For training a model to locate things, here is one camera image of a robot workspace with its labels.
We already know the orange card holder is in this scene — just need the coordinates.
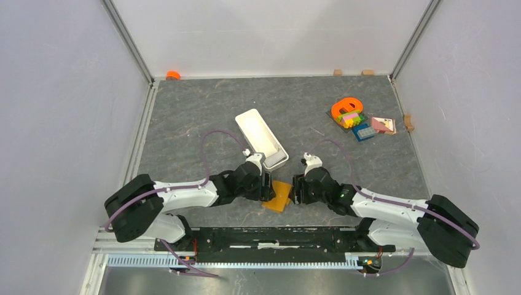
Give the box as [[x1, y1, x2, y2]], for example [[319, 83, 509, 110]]
[[262, 181, 292, 213]]

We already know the white rectangular tray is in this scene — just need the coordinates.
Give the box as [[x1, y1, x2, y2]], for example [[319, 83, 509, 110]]
[[235, 109, 289, 172]]

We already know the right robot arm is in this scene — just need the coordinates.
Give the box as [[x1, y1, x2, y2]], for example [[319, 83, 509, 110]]
[[290, 167, 479, 269]]

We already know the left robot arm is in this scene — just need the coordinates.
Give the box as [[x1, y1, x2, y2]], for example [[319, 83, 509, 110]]
[[104, 162, 275, 251]]

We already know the blue brick block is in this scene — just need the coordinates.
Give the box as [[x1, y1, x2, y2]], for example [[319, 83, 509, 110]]
[[352, 124, 377, 142]]

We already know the colourful brick block stack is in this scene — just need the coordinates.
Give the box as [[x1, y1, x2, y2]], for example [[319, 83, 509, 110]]
[[335, 111, 366, 129]]

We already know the pink wooden puzzle block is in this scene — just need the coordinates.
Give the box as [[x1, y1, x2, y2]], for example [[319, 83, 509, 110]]
[[370, 117, 397, 135]]

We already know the wooden arch piece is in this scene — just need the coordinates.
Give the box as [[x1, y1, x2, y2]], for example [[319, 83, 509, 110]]
[[403, 114, 415, 132]]

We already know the small wooden block right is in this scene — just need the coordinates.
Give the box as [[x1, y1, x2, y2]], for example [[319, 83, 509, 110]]
[[361, 69, 375, 76]]

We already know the orange round cap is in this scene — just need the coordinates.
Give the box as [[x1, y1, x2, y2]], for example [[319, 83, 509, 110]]
[[165, 71, 181, 81]]

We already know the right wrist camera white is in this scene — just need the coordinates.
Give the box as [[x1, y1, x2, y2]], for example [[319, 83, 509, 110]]
[[301, 152, 323, 175]]

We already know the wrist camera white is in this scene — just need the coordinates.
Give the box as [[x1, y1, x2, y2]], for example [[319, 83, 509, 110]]
[[301, 152, 323, 175], [242, 148, 265, 175]]

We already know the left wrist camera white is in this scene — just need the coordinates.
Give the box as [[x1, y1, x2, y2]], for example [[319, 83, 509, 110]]
[[242, 148, 265, 175]]

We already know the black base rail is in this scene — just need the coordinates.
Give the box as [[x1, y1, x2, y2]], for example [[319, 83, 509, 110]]
[[171, 226, 396, 263]]

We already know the white cable comb strip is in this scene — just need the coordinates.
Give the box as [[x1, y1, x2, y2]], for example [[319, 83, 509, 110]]
[[106, 253, 377, 270]]

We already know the orange ring toy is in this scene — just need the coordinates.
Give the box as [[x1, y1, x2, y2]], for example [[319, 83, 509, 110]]
[[329, 97, 364, 120]]

